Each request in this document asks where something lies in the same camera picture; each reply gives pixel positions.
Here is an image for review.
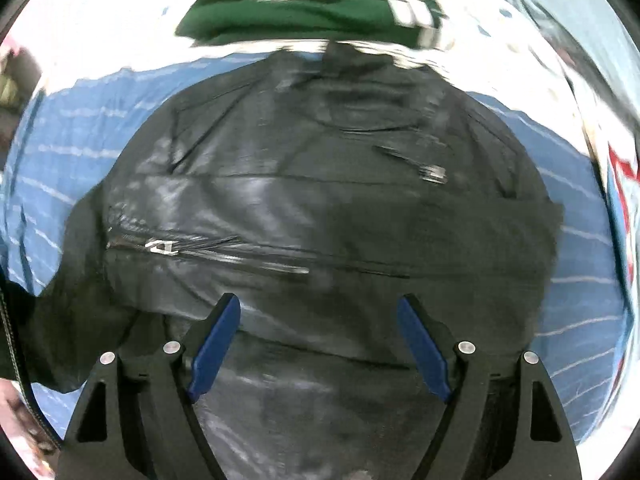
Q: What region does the black leather jacket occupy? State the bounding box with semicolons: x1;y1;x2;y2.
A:
1;44;563;479

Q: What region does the red floral bed sheet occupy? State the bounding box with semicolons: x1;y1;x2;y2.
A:
605;143;639;288

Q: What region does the blue striped plaid bed sheet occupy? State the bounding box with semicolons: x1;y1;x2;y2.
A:
0;0;640;446

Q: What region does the dark green folded garment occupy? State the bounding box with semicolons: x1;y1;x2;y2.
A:
175;0;445;49

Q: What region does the teal blanket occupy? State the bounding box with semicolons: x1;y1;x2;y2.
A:
506;0;639;130

